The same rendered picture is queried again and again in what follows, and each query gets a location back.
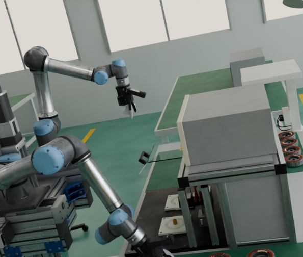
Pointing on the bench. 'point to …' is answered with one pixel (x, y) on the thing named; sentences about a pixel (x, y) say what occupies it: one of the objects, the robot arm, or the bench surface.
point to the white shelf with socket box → (259, 77)
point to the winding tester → (226, 125)
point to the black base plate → (151, 207)
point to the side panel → (258, 211)
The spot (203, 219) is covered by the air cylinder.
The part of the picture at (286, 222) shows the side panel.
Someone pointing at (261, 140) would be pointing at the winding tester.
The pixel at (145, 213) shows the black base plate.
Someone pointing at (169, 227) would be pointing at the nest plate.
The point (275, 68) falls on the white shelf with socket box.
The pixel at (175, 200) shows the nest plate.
